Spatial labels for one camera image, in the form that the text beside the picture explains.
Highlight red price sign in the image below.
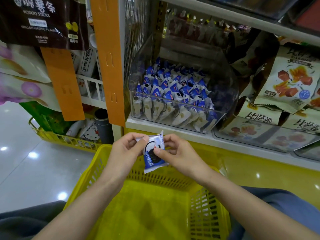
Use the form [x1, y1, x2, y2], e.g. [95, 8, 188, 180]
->
[295, 0, 320, 33]

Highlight black potato stick bag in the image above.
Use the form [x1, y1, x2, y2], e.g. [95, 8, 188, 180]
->
[0, 0, 90, 50]

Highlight white wire rack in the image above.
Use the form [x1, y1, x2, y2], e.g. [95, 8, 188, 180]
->
[77, 75, 107, 109]

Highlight person's right hand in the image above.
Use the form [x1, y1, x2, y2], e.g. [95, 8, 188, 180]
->
[152, 133, 215, 185]

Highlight person's right forearm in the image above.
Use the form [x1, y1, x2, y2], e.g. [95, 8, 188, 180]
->
[200, 170, 320, 240]

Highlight orange hanging strip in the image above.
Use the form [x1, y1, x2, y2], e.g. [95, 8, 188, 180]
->
[41, 47, 86, 121]

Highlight yellow floor basket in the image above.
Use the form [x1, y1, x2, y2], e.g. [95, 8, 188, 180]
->
[28, 116, 103, 152]

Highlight person's left hand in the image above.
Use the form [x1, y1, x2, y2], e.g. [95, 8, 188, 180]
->
[101, 132, 150, 192]

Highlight grey trousers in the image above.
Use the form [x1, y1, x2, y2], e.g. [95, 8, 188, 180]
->
[0, 186, 320, 240]

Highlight white cartoon print packet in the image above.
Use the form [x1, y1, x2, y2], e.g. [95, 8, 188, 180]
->
[67, 120, 101, 142]

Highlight row of fruit print bags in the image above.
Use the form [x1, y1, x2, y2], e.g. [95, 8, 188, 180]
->
[215, 45, 320, 153]

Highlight orange shelf post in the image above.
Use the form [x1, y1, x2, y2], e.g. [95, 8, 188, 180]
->
[90, 0, 126, 127]

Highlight clear plastic bin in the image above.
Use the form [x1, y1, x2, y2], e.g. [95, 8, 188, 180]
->
[214, 115, 320, 153]
[125, 32, 240, 134]

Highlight blue white snack packet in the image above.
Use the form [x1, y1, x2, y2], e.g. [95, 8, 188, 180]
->
[136, 131, 168, 174]

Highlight green snack bags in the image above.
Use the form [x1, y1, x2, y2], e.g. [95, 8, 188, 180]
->
[19, 101, 73, 134]

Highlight dark grey cylinder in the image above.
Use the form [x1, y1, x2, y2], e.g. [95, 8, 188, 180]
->
[94, 108, 115, 145]

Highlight row of small brown packets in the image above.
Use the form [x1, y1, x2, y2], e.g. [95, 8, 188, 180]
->
[162, 8, 251, 45]

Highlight yellow plastic shopping basket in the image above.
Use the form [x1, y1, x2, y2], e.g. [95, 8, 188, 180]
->
[64, 143, 232, 240]

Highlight person's left forearm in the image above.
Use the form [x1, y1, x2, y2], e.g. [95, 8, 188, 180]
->
[32, 176, 123, 240]

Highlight white card packet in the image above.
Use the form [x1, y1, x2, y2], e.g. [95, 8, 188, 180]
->
[75, 47, 98, 78]

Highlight pile of blue snack packets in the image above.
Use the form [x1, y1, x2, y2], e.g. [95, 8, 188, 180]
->
[131, 58, 218, 133]

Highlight store shelf with yellow base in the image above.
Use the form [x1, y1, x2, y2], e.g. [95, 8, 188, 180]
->
[89, 0, 320, 208]

